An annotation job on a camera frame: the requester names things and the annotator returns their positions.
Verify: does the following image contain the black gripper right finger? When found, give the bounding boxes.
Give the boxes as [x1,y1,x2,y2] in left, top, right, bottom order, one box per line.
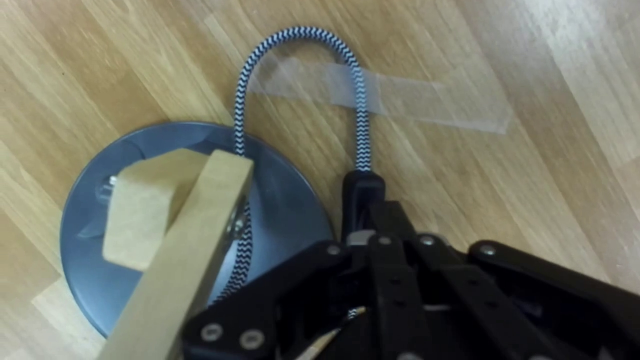
[384,199,640,360]

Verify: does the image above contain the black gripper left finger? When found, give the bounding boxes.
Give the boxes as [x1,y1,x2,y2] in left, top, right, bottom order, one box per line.
[180,199,428,360]

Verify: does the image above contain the clear adhesive tape strip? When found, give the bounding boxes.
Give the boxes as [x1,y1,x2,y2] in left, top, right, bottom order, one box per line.
[251,57,515,137]

